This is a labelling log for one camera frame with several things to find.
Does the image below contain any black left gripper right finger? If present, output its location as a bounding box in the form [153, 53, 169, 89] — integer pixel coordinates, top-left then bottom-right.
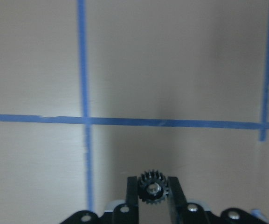
[167, 176, 187, 224]

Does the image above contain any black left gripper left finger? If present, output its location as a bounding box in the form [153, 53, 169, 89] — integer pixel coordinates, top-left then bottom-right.
[126, 176, 139, 224]

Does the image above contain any small black bearing gear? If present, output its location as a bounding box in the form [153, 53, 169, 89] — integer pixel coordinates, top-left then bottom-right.
[138, 169, 169, 204]

